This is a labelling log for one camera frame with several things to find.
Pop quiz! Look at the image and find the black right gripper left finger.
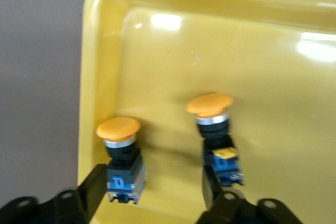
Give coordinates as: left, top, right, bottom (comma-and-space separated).
0, 163, 108, 224

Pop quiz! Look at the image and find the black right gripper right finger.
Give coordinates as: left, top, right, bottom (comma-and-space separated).
194, 167, 302, 224

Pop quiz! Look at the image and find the yellow mushroom push button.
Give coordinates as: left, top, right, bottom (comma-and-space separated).
96, 117, 145, 205

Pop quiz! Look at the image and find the yellow push button with tag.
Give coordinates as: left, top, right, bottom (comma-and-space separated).
185, 93, 245, 187

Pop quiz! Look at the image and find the brown table cover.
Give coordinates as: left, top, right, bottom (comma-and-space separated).
0, 0, 336, 205

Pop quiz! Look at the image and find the yellow plastic tray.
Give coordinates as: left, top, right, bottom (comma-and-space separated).
77, 0, 336, 224

